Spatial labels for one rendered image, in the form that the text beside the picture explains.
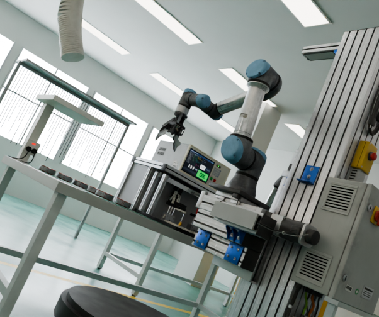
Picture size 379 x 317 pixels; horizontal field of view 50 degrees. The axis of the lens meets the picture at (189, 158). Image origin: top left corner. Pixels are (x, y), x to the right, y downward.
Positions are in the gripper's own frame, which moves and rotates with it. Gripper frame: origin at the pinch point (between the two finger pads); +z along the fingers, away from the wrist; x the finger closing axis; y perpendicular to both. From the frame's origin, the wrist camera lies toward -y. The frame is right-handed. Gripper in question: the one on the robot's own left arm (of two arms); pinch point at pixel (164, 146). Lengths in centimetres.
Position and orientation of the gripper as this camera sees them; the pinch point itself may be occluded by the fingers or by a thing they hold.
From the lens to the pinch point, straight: 230.6
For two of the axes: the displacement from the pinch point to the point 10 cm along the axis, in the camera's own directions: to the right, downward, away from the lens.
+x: 7.1, 4.1, 5.7
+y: 5.9, 1.1, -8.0
